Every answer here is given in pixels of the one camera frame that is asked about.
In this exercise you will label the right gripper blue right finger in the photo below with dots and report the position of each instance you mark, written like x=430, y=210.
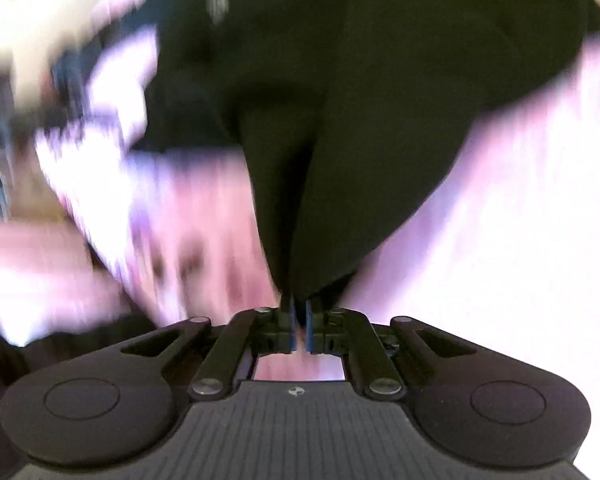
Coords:
x=315, y=332

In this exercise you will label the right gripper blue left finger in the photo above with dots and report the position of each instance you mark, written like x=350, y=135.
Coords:
x=286, y=325

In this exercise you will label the pink rose bedsheet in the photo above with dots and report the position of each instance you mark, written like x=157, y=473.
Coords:
x=506, y=253

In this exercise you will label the black zip jacket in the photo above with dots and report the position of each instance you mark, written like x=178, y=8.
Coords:
x=349, y=112

